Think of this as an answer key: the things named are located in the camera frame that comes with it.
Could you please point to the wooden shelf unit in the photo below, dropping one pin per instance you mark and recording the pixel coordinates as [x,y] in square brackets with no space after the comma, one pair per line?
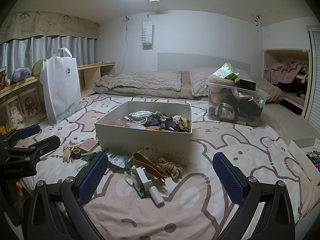
[98,65]

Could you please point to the beige pillows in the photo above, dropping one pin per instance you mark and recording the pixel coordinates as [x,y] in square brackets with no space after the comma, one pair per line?
[150,93]

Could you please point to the boxed bunny plush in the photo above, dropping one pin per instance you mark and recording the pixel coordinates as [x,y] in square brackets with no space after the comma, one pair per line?
[15,115]

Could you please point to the purple and blue crochet piece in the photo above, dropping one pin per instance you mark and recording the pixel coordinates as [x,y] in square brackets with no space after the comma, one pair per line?
[156,121]

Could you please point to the white tote bag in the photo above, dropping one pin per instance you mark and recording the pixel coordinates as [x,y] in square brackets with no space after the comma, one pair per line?
[60,87]

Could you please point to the purple plush toy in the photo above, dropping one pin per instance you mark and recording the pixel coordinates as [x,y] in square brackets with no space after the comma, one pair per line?
[21,74]

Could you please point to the glass jar with pink label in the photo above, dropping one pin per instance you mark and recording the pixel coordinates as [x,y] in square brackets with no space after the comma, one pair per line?
[227,115]

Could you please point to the person's left hand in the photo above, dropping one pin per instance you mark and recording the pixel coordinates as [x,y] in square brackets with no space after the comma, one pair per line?
[19,187]

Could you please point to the bunny print bed sheet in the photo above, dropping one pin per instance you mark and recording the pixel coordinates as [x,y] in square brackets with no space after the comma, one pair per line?
[175,217]

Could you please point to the beige cloth glove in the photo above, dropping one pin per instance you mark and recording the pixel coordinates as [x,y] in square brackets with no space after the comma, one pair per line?
[67,152]

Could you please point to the square wooden box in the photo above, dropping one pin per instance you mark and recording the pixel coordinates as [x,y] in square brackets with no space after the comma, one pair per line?
[88,145]

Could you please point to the white hanging paper bag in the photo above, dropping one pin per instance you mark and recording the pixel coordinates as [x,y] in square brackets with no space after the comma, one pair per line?
[147,33]

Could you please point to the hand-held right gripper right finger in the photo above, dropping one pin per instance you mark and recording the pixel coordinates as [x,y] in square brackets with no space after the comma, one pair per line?
[230,180]

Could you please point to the small white open box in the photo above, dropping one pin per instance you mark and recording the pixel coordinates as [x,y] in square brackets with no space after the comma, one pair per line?
[302,142]

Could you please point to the green plush toy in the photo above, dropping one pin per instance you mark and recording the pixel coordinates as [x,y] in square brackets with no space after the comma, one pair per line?
[37,67]

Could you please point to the white cardboard shoe box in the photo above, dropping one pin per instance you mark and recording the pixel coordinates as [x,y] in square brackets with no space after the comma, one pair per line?
[140,142]

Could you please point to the white louvered door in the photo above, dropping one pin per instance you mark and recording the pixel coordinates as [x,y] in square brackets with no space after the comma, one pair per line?
[315,80]

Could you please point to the black box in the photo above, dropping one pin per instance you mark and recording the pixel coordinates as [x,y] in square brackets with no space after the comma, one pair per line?
[246,85]

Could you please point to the green plastic clip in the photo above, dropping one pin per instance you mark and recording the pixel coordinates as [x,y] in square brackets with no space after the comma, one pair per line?
[127,163]
[88,158]
[139,191]

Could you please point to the built-in closet shelf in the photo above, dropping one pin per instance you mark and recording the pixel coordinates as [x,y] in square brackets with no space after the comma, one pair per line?
[275,56]

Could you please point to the blue and white snack packet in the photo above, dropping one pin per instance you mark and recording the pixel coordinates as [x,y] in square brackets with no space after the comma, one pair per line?
[116,158]

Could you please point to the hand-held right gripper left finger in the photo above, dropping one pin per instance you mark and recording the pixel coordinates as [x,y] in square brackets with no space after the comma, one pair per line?
[92,177]

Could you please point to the cartoon print curtain valance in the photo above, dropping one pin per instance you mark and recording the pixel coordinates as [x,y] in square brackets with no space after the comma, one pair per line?
[50,27]

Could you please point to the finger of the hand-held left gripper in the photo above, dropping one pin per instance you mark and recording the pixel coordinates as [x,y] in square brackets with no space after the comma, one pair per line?
[28,130]
[42,145]

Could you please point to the boxed lion plush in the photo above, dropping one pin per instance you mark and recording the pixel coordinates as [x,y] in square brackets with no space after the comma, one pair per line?
[31,106]

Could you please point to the small colourful trinkets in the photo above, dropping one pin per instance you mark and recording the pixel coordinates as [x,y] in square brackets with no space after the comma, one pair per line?
[315,156]

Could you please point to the beige textured pillow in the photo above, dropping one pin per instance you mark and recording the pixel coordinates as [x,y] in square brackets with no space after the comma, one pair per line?
[145,80]
[197,80]

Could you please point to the white plastic holder with tube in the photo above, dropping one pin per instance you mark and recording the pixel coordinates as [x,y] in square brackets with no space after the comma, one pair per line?
[142,177]

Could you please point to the round ceiling detector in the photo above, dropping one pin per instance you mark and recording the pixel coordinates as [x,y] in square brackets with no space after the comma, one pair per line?
[155,1]

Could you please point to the blue floral fabric pouch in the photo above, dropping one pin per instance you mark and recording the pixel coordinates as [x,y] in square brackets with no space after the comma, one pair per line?
[138,117]

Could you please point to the clear plastic storage bin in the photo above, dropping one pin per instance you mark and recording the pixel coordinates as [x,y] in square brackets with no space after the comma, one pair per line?
[260,100]

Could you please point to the green snack bag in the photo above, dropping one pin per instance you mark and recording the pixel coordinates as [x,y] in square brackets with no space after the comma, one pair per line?
[225,71]

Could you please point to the grey-blue curtain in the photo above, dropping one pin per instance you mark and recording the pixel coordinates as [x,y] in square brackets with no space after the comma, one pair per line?
[25,52]

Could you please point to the taupe bed sheet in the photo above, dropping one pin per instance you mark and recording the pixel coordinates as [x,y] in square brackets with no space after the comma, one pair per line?
[282,120]

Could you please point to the light wooden paddle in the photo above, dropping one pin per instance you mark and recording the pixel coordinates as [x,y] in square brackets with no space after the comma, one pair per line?
[153,128]

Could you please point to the pile of clothes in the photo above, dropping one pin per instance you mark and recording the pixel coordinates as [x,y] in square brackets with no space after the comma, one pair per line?
[287,70]

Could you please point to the yellow ball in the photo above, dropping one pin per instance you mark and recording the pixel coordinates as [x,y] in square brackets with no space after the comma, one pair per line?
[214,96]

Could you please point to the black round tin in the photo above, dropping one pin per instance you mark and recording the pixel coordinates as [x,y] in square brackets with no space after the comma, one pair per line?
[76,152]

